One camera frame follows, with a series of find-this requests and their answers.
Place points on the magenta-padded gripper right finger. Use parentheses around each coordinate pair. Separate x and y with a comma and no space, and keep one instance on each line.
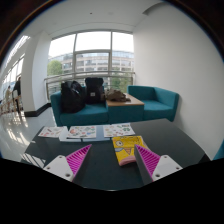
(165,165)

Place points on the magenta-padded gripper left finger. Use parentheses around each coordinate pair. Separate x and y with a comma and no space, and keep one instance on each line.
(58,166)

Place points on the orange pink printed towel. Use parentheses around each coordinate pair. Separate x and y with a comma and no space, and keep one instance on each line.
(125,148)

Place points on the small white sticker sheet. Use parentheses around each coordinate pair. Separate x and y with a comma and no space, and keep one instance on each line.
(50,132)

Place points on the wide white sticker sheet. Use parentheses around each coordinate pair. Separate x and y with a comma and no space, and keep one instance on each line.
(81,132)

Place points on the teal chair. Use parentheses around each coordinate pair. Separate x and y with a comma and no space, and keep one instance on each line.
(219,151)

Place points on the teal two-seat sofa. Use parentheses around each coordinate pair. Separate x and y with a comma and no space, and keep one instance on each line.
(86,116)

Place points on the teal armchair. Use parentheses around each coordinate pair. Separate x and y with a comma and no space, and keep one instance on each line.
(158,105)

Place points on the teal wood-topped side table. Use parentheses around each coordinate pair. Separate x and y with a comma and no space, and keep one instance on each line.
(125,113)

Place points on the large black backpack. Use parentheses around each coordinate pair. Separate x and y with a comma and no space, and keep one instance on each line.
(71,98)

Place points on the brown crumpled jacket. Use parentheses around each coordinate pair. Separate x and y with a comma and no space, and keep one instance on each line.
(117,96)

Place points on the black backpack with label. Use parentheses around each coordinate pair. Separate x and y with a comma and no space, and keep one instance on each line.
(95,90)

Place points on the person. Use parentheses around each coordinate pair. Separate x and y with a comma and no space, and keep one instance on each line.
(8,93)
(17,88)

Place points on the metal balcony railing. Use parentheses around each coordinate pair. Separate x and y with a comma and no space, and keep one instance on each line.
(55,77)

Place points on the large grey-framed window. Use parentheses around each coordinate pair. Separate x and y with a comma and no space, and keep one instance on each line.
(93,50)

